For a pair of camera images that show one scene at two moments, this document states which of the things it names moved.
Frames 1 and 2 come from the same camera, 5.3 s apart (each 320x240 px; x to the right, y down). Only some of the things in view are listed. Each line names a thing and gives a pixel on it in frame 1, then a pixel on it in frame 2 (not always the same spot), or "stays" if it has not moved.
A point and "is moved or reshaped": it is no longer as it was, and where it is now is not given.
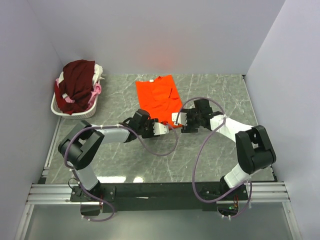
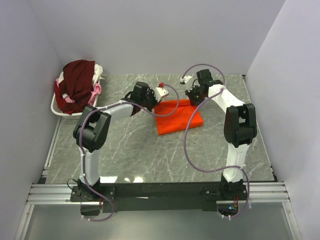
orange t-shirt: [160, 98] is moved or reshaped
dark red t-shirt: [77, 84] stays
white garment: [97, 75] stays
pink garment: [98, 90] stays
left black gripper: [150, 121] to [151, 93]
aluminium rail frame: [271, 192] stays
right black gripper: [189, 128] to [189, 92]
